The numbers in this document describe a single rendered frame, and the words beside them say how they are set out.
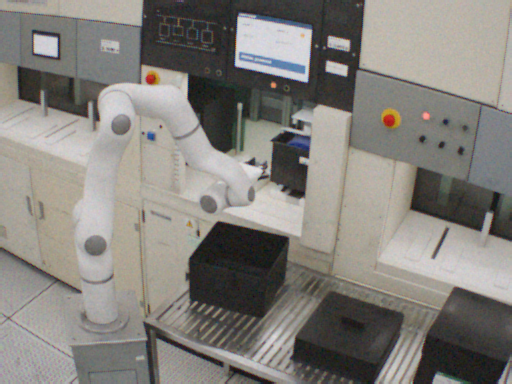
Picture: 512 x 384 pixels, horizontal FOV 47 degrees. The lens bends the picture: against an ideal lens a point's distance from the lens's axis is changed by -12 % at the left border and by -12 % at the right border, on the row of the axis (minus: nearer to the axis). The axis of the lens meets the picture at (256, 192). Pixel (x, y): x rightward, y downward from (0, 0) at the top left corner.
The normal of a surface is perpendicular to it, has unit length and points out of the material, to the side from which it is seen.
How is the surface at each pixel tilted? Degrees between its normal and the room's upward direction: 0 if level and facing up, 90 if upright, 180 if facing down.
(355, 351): 0
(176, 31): 90
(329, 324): 0
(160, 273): 90
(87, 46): 90
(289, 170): 90
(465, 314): 0
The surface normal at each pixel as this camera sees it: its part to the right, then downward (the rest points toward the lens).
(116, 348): 0.29, 0.48
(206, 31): -0.48, 0.40
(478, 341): 0.06, -0.87
